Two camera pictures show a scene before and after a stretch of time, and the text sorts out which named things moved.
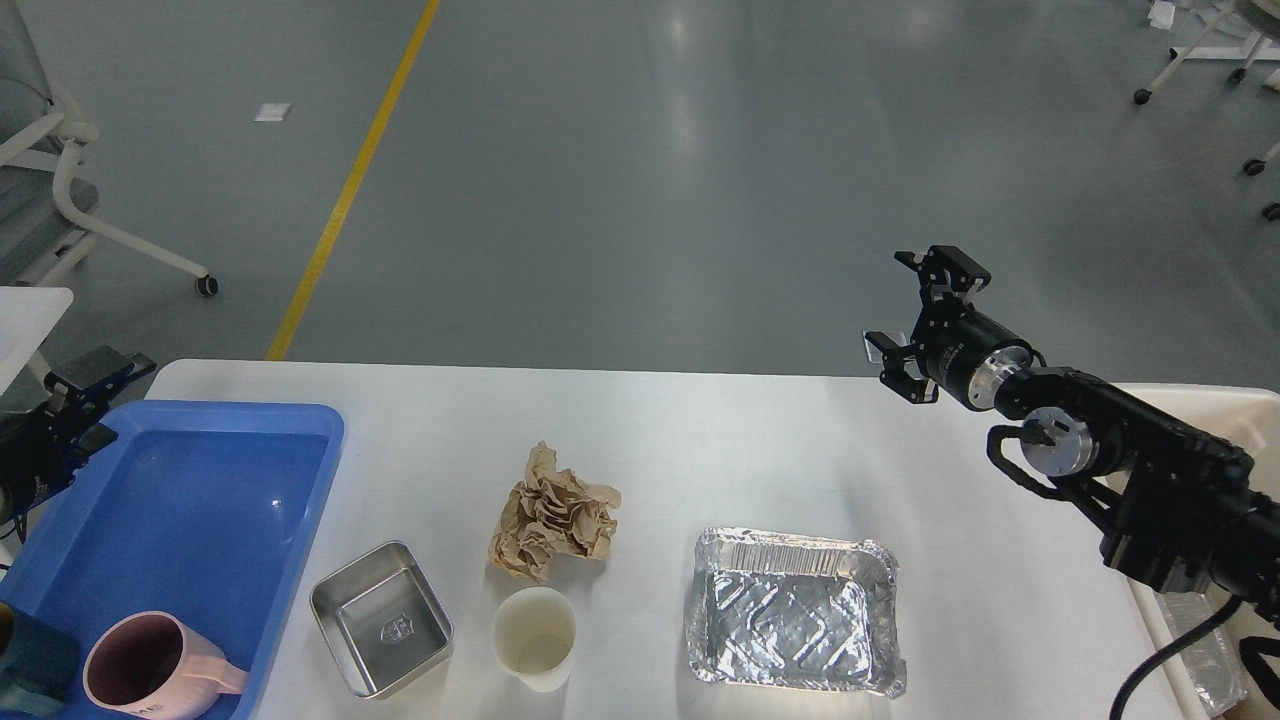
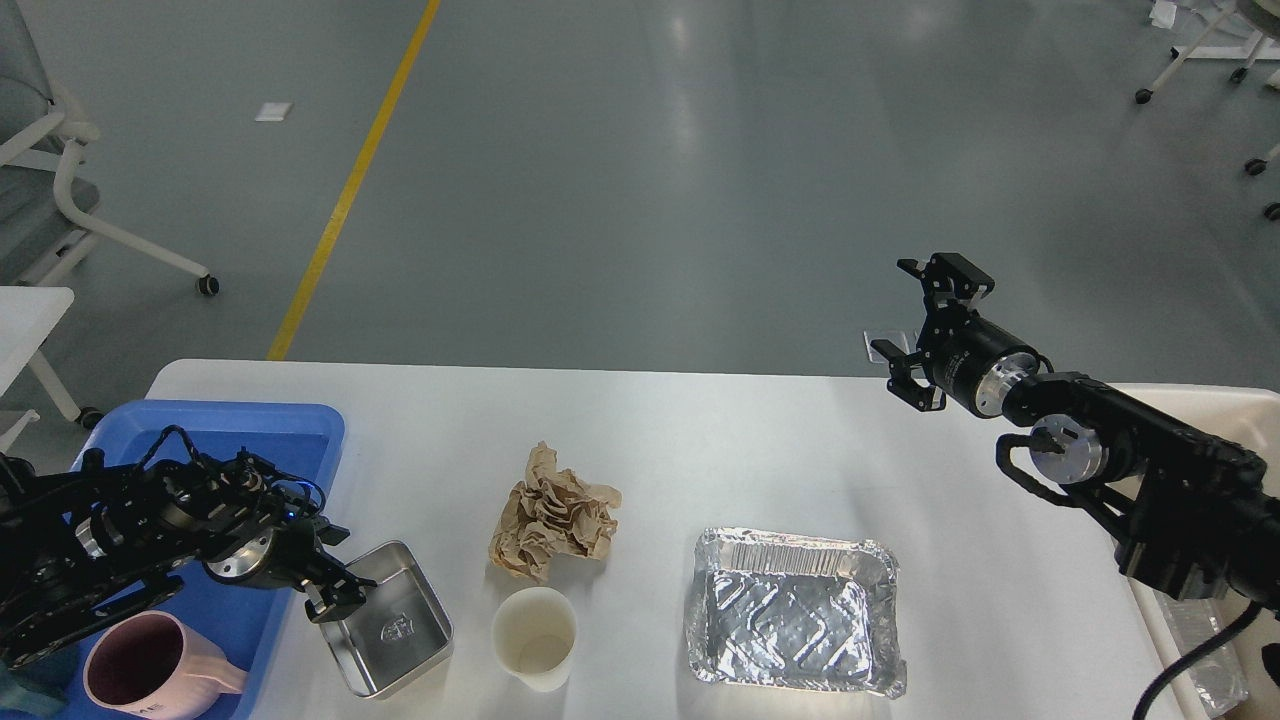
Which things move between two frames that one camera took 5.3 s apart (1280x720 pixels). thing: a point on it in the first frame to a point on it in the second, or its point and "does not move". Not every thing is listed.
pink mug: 153,665 does not move
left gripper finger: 98,371 to 327,532
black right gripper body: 966,354 does not move
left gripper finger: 95,438 to 339,592
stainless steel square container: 380,616 does not move
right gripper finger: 947,273 does not move
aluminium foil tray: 792,611 does not move
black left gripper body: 36,461 to 284,550
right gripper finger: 880,349 does not move
